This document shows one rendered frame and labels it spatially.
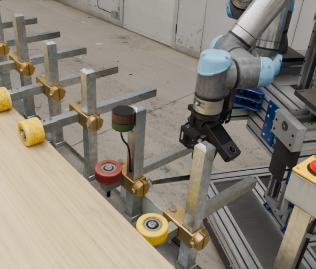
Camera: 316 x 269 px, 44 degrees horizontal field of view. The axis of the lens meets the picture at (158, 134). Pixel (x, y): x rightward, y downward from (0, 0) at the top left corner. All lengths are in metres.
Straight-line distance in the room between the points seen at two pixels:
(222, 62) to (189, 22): 3.50
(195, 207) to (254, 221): 1.12
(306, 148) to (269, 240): 0.75
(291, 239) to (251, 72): 0.40
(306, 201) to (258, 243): 1.27
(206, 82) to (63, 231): 0.49
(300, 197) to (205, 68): 0.37
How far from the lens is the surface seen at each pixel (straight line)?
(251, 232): 2.02
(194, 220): 1.01
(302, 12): 3.70
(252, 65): 0.98
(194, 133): 1.03
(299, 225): 0.79
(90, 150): 1.36
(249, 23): 1.08
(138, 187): 1.16
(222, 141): 1.00
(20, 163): 1.21
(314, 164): 0.72
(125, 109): 1.03
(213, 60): 0.92
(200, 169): 0.91
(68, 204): 1.06
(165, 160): 1.29
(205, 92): 0.95
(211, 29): 4.24
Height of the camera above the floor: 1.62
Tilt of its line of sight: 33 degrees down
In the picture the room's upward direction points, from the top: 5 degrees clockwise
